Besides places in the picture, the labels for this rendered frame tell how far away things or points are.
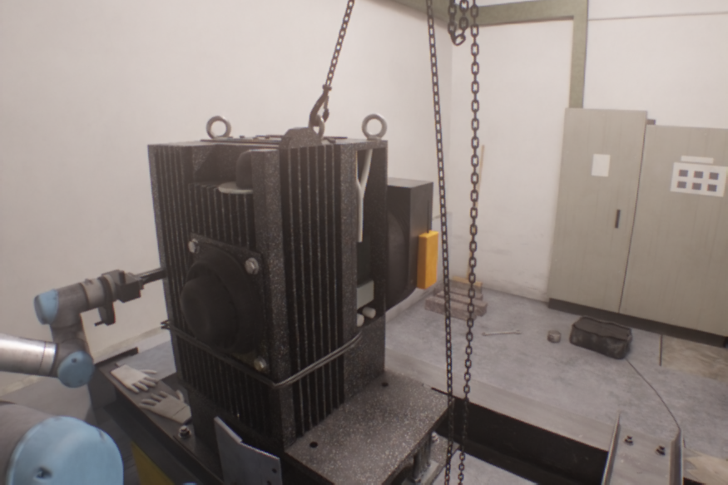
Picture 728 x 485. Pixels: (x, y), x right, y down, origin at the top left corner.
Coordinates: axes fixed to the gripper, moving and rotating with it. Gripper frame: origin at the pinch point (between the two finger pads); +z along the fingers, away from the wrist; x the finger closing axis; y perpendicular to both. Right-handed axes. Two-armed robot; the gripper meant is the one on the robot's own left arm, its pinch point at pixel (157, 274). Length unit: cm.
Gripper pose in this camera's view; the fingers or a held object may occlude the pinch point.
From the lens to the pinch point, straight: 128.5
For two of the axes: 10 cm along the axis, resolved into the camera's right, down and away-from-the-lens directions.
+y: 0.0, -9.7, -2.3
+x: -8.0, -1.3, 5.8
